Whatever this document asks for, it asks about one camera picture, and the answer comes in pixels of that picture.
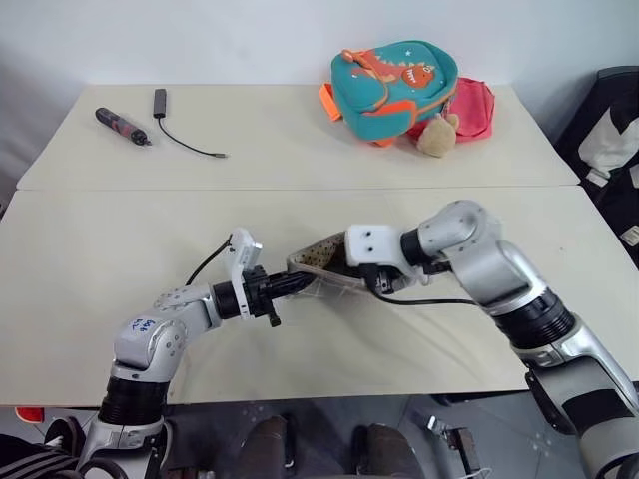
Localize teal dinosaur backpack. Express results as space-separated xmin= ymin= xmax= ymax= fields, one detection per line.
xmin=319 ymin=40 xmax=459 ymax=149

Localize black red electric screwdriver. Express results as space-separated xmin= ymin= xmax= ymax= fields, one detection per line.
xmin=94 ymin=107 xmax=154 ymax=148

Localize black striped trousers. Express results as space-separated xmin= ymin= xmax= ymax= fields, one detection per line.
xmin=0 ymin=433 xmax=77 ymax=479

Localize clear polka dot pouch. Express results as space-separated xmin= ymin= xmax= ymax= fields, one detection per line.
xmin=285 ymin=232 xmax=380 ymax=306

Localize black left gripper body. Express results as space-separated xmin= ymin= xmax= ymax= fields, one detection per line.
xmin=244 ymin=266 xmax=282 ymax=328

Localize beige plush toy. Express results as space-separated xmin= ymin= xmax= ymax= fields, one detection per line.
xmin=416 ymin=113 xmax=460 ymax=159

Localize metal floor bracket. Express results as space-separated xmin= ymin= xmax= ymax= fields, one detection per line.
xmin=426 ymin=416 xmax=480 ymax=468

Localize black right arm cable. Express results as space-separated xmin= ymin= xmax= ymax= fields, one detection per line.
xmin=383 ymin=258 xmax=481 ymax=308

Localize grey USB hub with cable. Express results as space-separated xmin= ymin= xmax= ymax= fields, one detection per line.
xmin=152 ymin=88 xmax=231 ymax=161

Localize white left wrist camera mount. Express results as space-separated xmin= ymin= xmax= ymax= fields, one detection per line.
xmin=224 ymin=228 xmax=265 ymax=319

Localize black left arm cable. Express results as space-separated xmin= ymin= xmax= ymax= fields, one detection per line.
xmin=187 ymin=242 xmax=236 ymax=286

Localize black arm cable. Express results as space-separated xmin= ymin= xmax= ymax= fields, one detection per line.
xmin=187 ymin=242 xmax=236 ymax=286
xmin=383 ymin=258 xmax=481 ymax=308

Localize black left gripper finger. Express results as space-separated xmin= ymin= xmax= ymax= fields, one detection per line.
xmin=272 ymin=283 xmax=314 ymax=300
xmin=271 ymin=271 xmax=315 ymax=288

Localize pink fabric bag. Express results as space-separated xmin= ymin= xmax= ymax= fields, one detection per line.
xmin=406 ymin=77 xmax=496 ymax=144

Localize dark rounded shape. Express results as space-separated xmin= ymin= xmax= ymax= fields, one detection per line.
xmin=356 ymin=423 xmax=415 ymax=479
xmin=239 ymin=416 xmax=297 ymax=479

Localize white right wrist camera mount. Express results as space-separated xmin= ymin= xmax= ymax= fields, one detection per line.
xmin=343 ymin=224 xmax=415 ymax=281

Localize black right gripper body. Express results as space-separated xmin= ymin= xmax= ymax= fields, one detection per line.
xmin=359 ymin=263 xmax=415 ymax=298

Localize black sneaker white sole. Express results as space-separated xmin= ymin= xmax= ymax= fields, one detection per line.
xmin=44 ymin=418 xmax=84 ymax=456

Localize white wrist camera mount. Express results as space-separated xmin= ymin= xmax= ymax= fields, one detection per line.
xmin=343 ymin=224 xmax=415 ymax=281
xmin=224 ymin=228 xmax=265 ymax=319

